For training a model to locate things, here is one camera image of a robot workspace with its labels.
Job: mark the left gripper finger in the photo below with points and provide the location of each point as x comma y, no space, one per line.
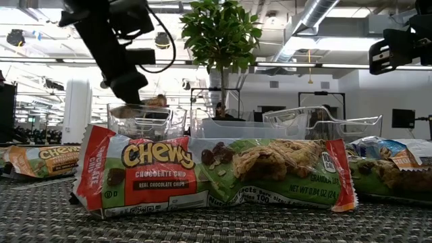
130,87

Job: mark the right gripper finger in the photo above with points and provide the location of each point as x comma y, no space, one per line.
386,50

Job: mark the blue oatmeal raisin granola bar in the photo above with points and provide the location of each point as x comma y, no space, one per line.
381,148

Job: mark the orange peanut butter granola bar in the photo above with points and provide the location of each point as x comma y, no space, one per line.
50,162

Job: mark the black ceiling spotlight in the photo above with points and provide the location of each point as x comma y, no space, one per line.
186,85
162,40
15,38
104,85

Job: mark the white pillar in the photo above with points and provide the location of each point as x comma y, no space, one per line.
77,111

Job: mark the clear plastic bin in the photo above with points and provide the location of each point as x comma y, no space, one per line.
357,130
236,130
175,125

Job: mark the long ceiling light strip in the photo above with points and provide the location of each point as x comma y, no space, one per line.
287,64
40,60

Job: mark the black monitor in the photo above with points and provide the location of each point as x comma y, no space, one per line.
403,118

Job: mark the person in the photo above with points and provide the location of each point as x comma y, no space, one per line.
219,107

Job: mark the green potted plant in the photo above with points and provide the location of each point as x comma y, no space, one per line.
219,33

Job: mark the white stick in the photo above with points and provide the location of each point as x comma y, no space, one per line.
47,184

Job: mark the grey woven placemat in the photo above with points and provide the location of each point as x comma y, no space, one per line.
216,231

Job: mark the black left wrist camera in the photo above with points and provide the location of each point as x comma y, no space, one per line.
131,18

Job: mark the wall air vent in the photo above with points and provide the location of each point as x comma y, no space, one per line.
324,85
274,84

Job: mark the silver ventilation duct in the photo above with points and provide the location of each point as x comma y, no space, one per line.
314,15

